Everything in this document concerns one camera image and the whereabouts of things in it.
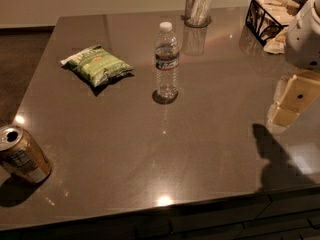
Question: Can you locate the white napkin stack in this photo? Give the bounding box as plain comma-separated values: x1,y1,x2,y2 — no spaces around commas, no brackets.
256,0,300,54

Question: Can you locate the green chip bag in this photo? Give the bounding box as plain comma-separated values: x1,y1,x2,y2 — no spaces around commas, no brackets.
60,45,133,87

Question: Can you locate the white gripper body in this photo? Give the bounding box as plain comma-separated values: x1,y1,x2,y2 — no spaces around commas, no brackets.
285,0,320,70

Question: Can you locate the black wire napkin basket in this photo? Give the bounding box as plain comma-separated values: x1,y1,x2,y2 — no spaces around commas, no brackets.
245,0,293,46

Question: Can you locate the glass jar with straws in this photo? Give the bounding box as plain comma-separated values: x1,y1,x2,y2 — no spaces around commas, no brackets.
184,0,212,28

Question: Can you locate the orange soda can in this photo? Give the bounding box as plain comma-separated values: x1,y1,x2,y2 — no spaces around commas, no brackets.
0,125,52,184

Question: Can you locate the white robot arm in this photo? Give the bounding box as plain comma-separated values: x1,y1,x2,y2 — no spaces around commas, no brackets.
267,0,320,134

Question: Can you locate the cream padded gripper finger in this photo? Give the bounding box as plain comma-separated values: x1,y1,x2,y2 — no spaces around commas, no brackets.
267,70,320,133

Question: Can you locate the clear plastic water bottle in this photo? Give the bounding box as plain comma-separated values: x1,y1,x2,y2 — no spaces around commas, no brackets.
154,22,180,104

